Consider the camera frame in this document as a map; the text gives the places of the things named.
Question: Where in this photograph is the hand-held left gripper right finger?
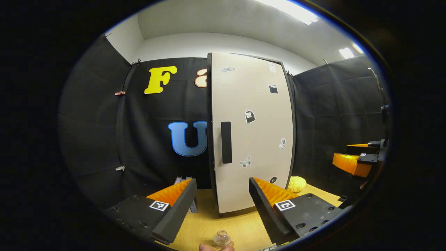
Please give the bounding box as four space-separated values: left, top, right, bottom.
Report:
248 177 344 245

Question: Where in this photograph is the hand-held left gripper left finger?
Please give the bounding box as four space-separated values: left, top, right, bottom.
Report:
105 178 198 245

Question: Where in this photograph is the small glass bottle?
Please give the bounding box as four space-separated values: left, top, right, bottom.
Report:
212 230 232 249

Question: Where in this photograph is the beige cabinet door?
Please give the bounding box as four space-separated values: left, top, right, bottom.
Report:
211 52 297 214

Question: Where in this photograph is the dark grey cabinet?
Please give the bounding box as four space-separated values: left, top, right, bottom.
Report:
207 52 297 217

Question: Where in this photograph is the yellow lumpy sponge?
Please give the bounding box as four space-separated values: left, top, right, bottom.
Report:
286 176 307 193

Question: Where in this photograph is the small ceiling light panel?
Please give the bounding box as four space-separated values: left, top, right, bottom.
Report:
339 44 364 59

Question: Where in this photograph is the black backdrop cloth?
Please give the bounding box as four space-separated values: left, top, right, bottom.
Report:
59 33 392 210

